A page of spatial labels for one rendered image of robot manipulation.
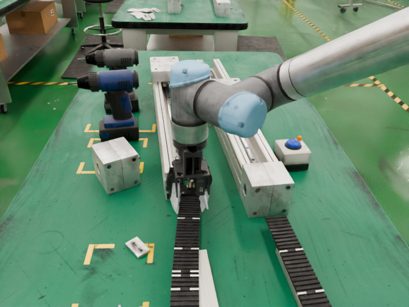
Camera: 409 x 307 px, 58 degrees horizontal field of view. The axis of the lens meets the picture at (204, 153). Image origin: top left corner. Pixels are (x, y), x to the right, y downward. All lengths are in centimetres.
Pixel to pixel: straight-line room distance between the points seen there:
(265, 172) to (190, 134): 25
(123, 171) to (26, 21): 384
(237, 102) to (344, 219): 47
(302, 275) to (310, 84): 36
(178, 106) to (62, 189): 45
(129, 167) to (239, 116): 43
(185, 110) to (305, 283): 39
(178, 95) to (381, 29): 34
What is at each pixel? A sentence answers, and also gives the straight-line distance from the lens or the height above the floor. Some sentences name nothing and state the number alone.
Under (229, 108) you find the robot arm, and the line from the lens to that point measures 61.
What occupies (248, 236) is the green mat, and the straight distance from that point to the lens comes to 86.
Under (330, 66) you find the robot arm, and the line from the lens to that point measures 63.
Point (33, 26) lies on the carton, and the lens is 468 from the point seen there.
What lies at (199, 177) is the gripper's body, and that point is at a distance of 76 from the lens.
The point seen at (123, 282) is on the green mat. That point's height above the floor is 78.
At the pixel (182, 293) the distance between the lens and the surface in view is 70.
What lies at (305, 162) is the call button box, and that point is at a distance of 108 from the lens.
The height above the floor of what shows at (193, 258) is 82.
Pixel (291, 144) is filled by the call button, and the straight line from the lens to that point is 106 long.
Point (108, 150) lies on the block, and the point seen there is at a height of 87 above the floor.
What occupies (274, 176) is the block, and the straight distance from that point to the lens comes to 88.
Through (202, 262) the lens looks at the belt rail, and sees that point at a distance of 76.
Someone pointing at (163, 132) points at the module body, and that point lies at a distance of 105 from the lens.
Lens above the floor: 138
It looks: 33 degrees down
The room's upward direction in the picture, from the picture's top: 2 degrees clockwise
